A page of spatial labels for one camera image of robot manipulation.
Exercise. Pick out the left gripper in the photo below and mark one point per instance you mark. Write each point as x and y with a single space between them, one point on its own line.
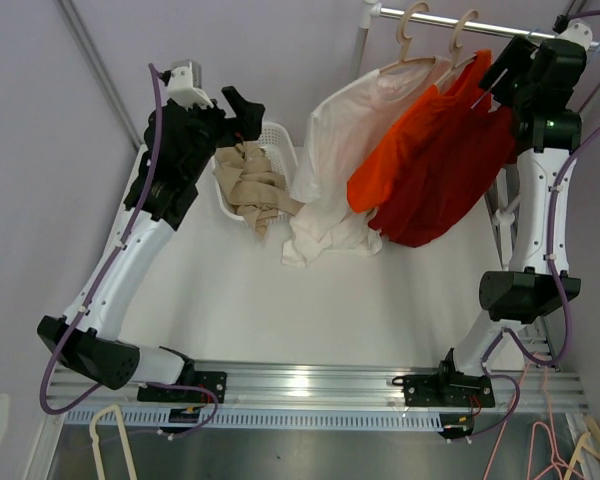
247 123

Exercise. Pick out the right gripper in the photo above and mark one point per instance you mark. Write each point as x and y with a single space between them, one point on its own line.
515 57

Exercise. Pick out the beige t shirt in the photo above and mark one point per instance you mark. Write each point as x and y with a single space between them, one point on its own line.
253 190

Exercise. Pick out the dark red t shirt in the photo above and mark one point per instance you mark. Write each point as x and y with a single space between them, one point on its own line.
446 179

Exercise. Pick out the orange t shirt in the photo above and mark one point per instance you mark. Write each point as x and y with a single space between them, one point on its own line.
372 182

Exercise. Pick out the blue hanger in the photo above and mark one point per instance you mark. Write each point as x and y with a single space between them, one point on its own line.
595 50
480 100

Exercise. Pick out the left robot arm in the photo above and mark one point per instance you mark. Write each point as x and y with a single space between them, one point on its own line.
179 142

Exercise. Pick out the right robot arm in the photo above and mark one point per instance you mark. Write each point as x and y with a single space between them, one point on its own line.
537 281

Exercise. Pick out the white t shirt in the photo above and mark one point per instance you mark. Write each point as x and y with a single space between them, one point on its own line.
342 131

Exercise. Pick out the beige hanger under white shirt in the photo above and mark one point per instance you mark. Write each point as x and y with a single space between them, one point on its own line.
404 59

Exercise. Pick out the white perforated plastic basket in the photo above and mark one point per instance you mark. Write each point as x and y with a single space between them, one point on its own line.
276 142

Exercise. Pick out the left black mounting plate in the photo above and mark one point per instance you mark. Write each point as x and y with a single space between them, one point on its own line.
201 386

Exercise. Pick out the black mounting plate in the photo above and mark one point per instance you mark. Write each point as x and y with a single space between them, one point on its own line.
455 390
201 386

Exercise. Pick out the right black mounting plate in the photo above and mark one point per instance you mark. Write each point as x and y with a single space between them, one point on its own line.
455 390

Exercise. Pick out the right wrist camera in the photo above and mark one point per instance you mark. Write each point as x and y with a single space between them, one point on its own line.
575 31

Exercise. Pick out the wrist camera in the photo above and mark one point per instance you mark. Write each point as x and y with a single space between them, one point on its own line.
184 85
575 31

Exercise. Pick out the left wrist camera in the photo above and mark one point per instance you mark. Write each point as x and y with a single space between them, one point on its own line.
184 85

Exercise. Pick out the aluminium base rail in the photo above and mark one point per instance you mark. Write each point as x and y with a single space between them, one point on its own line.
319 387

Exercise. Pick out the white slotted cable duct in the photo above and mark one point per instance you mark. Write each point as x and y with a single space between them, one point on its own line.
178 419

